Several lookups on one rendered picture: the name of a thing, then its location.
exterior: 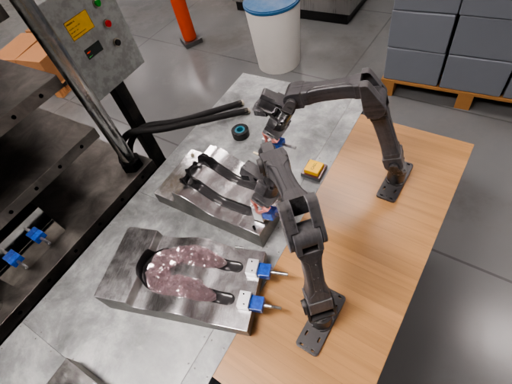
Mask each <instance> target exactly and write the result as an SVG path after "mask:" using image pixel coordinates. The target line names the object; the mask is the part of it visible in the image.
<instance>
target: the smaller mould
mask: <svg viewBox="0 0 512 384"><path fill-rule="evenodd" d="M47 384H105V383H104V382H103V381H102V380H100V379H99V378H98V377H96V375H95V374H93V373H92V372H91V371H90V370H88V369H87V368H86V367H85V366H83V365H82V364H81V363H79V362H77V361H74V360H71V359H69V358H66V359H65V360H64V362H63V363H62V365H61V366H60V367H59V369H58V370H57V371H56V372H55V373H54V374H53V376H52V377H51V378H50V380H49V381H48V383H47Z"/></svg>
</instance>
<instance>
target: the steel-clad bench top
mask: <svg viewBox="0 0 512 384"><path fill-rule="evenodd" d="M289 83H291V82H284V81H280V80H276V79H272V78H265V77H261V76H257V75H250V74H246V73H242V75H241V76H240V77H239V78H238V79H237V80H236V81H235V83H234V84H233V85H232V86H231V87H230V88H229V90H228V91H227V92H226V93H225V94H224V95H223V96H222V97H221V98H220V99H219V100H218V101H217V103H216V104H215V105H214V106H213V107H212V108H214V107H218V106H222V105H224V104H229V103H232V102H235V101H240V100H243V101H244V103H245V105H243V106H241V107H237V108H233V109H231V110H226V111H223V112H221V113H224V112H228V111H232V110H238V109H242V108H246V107H249V108H250V110H251V113H249V114H244V115H241V116H237V117H230V118H227V119H223V120H217V121H213V122H209V123H203V124H200V125H196V126H195V127H194V128H193V130H192V131H191V132H190V133H189V134H188V135H187V137H186V138H185V139H184V140H183V141H182V142H181V144H180V145H179V146H178V147H177V148H176V149H175V150H174V151H173V152H172V153H171V154H170V155H169V157H168V158H167V159H166V160H165V161H164V162H163V164H162V165H161V166H160V167H159V168H158V169H157V171H156V172H155V173H154V174H153V175H152V176H151V177H150V179H148V180H147V182H145V184H144V185H143V186H142V187H141V188H140V189H139V191H138V192H137V193H136V194H135V195H134V196H133V198H132V199H131V200H130V201H129V202H128V203H127V204H126V206H125V207H124V208H123V209H122V210H121V211H120V212H119V213H118V214H117V215H116V216H115V217H114V219H113V220H112V221H111V222H110V223H109V224H108V226H107V227H106V228H105V229H104V230H103V231H102V233H101V234H100V235H99V236H98V237H97V238H96V239H95V240H94V241H93V242H92V243H91V244H90V246H89V247H88V248H87V249H86V250H85V251H84V253H83V254H82V255H81V256H80V257H79V258H78V260H77V261H76V262H75V263H74V264H73V265H72V266H71V267H70V268H69V269H68V270H67V271H66V273H65V274H64V275H63V276H62V277H61V278H60V279H59V281H58V282H57V283H56V284H55V285H54V286H53V288H52V289H51V290H50V291H49V292H48V293H47V294H46V295H45V296H44V297H43V298H42V299H41V301H40V302H39V303H38V304H37V305H36V306H35V308H34V309H33V310H32V311H31V312H30V313H29V315H28V316H27V317H26V318H25V319H24V320H23V321H22V323H20V324H19V326H17V328H16V329H15V330H14V331H13V332H12V333H11V335H10V336H9V337H8V338H7V339H6V340H5V342H4V343H3V344H2V345H1V346H0V384H47V383H48V381H49V380H50V378H51V377H52V376H53V374H54V373H55V372H56V371H57V370H58V369H59V367H60V366H61V365H62V363H63V362H64V360H65V359H66V358H69V359H71V360H74V361H77V362H79V363H81V364H82V365H83V366H85V367H86V368H87V369H88V370H90V371H91V372H92V373H93V374H95V375H96V377H98V378H99V379H100V380H102V381H103V382H104V383H105V384H209V382H210V380H211V379H212V377H213V374H214V373H215V372H216V369H217V367H218V366H219V364H220V362H221V361H222V359H223V357H224V355H225V354H226V351H227V350H228V349H229V346H230V344H231V343H232V341H233V339H234V337H235V336H236V333H232V332H227V331H220V330H216V329H212V328H205V327H201V326H198V325H191V324H187V323H183V322H176V321H172V320H167V319H163V318H156V317H152V316H149V315H142V314H138V313H134V312H127V311H123V310H119V309H112V308H110V307H108V306H106V305H105V304H104V303H102V302H101V301H100V300H98V299H96V298H95V297H94V294H95V292H96V290H97V288H98V286H99V284H100V282H101V280H102V278H103V276H104V275H105V273H106V271H107V269H108V267H109V265H110V263H111V261H112V259H113V257H114V255H115V253H116V251H117V249H118V247H119V245H120V243H121V241H122V239H123V237H124V235H125V233H126V231H127V229H128V227H136V228H141V229H153V230H158V231H159V232H160V233H161V234H162V235H163V236H168V237H176V238H186V237H198V238H208V239H210V240H213V241H215V242H219V243H222V244H224V245H228V246H231V247H234V248H235V246H242V247H244V248H245V249H250V250H255V251H265V252H266V255H267V264H271V265H272V270H273V268H274V267H275V265H276V263H277V262H278V260H279V258H280V256H281V255H282V253H283V250H284V249H285V247H286V240H285V237H284V234H283V229H282V225H281V222H280V221H279V222H278V223H277V226H276V227H275V229H274V230H273V232H272V234H271V235H270V238H269V239H268V240H267V242H266V244H265V246H264V247H263V248H262V247H261V246H258V245H256V244H254V243H251V242H249V241H247V240H244V239H243V238H240V237H238V236H236V235H233V234H232V233H229V232H227V231H225V230H222V229H220V228H218V227H215V226H213V225H211V224H209V223H207V222H204V221H202V220H200V219H198V218H195V217H193V216H191V215H188V214H186V213H184V212H181V211H180V210H177V209H175V208H173V207H171V206H168V205H166V204H164V203H161V202H159V200H158V198H157V197H156V195H155V194H154V193H155V191H156V190H157V189H158V188H159V187H160V185H161V184H162V183H163V182H164V181H165V179H166V178H167V177H168V176H169V175H170V173H172V172H173V170H174V169H175V168H176V167H177V166H178V164H179V163H180V162H181V161H182V160H183V158H184V157H185V156H186V155H187V154H188V152H189V151H190V150H191V149H193V150H196V151H198V152H202V153H204V152H205V151H206V150H207V149H208V148H209V147H210V145H212V146H217V147H220V148H221V149H224V150H225V151H227V152H228V153H230V154H231V155H233V156H235V157H236V158H237V159H239V160H240V161H242V162H244V163H246V161H247V160H250V161H252V162H254V163H255V164H257V162H256V159H259V158H260V157H259V155H255V154H254V153H253V152H257V153H258V150H259V148H260V147H261V146H260V144H261V143H262V138H263V135H262V131H263V130H264V128H265V127H266V122H267V121H268V119H269V117H270V116H269V115H268V116H267V117H261V116H255V115H254V111H252V108H253V106H254V104H255V102H256V101H257V100H258V98H259V97H260V96H261V93H262V91H263V89H264V88H268V89H270V90H271V91H275V92H276V93H278V92H280V93H282V94H285V93H286V89H287V86H288V84H289ZM362 111H363V107H362V103H361V99H340V100H333V101H323V102H318V103H314V104H311V105H306V106H305V108H301V109H296V111H295V113H294V114H293V116H292V117H291V123H290V125H289V126H288V128H287V129H286V131H285V133H284V134H283V135H282V136H281V137H283V138H285V142H286V144H289V145H292V146H296V149H291V148H288V147H285V146H284V149H285V150H286V152H287V154H288V156H289V160H290V165H291V170H292V173H293V174H294V176H295V178H296V180H297V182H298V183H299V185H300V186H301V188H302V189H303V190H305V191H306V192H307V193H308V194H309V193H312V192H315V193H316V192H317V191H318V189H319V187H320V186H321V184H322V182H323V180H324V179H325V176H326V174H327V173H328V171H329V169H330V168H331V166H332V164H333V163H334V160H335V159H336V157H337V156H338V153H339V152H340V150H341V148H342V146H343V145H344V143H345V141H346V139H347V138H348V136H349V134H350V132H351V130H352V129H353V128H354V125H355V123H356V122H357V120H358V118H359V116H360V115H361V113H362ZM218 114H220V113H218ZM240 123H243V124H246V125H247V126H248V129H249V133H250V135H249V137H248V138H247V139H245V140H243V141H236V140H234V139H233V137H232V132H231V130H232V128H233V127H234V126H235V125H236V124H240ZM333 130H334V131H333ZM309 159H311V160H315V161H317V162H322V163H324V164H326V165H327V166H328V168H327V169H326V171H325V173H324V174H323V176H322V179H321V180H320V181H319V182H317V181H314V180H311V179H308V178H304V177H302V176H301V172H302V170H303V169H304V167H305V166H306V164H307V162H308V160H309ZM50 345H51V346H52V347H51V346H50ZM55 349H56V350H55Z"/></svg>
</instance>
